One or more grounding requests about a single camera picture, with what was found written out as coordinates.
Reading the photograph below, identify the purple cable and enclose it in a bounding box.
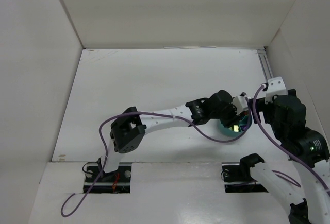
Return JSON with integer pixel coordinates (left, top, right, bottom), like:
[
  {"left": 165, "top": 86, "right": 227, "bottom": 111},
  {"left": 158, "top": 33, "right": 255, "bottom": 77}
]
[
  {"left": 60, "top": 94, "right": 252, "bottom": 218},
  {"left": 252, "top": 84, "right": 330, "bottom": 195}
]

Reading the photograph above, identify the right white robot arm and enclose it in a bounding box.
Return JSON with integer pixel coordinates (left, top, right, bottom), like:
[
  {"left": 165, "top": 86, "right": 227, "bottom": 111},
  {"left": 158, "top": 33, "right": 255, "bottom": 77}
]
[{"left": 240, "top": 84, "right": 329, "bottom": 223}]

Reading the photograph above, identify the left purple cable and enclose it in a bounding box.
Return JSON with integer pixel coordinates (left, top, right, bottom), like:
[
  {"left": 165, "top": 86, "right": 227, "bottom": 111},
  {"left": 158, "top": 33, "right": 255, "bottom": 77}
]
[{"left": 60, "top": 94, "right": 252, "bottom": 218}]

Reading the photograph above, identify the teal divided round container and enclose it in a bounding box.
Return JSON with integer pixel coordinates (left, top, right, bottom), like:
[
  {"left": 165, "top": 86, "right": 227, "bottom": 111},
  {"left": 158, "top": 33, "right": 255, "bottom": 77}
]
[{"left": 217, "top": 113, "right": 253, "bottom": 138}]

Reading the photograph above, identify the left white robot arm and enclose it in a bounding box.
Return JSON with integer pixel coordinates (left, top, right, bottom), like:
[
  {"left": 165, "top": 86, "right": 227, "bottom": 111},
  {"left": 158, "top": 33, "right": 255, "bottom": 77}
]
[{"left": 99, "top": 90, "right": 249, "bottom": 176}]

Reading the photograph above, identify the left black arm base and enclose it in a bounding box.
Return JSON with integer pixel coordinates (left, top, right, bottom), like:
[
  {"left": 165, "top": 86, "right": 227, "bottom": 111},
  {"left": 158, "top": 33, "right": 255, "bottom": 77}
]
[{"left": 82, "top": 163, "right": 132, "bottom": 194}]

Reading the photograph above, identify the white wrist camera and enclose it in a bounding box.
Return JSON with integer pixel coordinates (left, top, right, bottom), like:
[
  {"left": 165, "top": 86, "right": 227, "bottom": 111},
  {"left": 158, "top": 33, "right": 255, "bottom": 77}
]
[
  {"left": 233, "top": 92, "right": 250, "bottom": 116},
  {"left": 263, "top": 77, "right": 287, "bottom": 105}
]

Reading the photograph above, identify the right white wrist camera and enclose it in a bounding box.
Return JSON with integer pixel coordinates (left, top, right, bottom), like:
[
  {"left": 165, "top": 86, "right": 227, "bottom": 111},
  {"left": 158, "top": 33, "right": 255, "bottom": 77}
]
[{"left": 263, "top": 77, "right": 287, "bottom": 105}]

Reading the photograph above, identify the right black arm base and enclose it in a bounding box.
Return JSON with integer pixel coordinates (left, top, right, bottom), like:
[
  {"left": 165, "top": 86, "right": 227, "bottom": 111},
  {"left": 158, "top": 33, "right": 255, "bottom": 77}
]
[{"left": 221, "top": 153, "right": 268, "bottom": 193}]

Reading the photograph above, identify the aluminium rail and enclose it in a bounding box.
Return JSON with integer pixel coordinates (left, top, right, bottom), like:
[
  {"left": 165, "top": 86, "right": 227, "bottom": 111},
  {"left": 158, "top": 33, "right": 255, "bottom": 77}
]
[{"left": 257, "top": 48, "right": 273, "bottom": 80}]

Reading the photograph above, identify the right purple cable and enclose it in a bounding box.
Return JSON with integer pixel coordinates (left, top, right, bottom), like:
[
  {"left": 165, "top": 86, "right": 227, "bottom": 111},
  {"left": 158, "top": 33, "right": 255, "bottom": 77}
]
[{"left": 252, "top": 84, "right": 330, "bottom": 195}]

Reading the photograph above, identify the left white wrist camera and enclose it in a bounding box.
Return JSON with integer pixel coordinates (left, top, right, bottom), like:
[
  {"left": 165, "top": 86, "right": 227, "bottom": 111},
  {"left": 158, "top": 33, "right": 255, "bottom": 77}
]
[{"left": 233, "top": 92, "right": 250, "bottom": 116}]

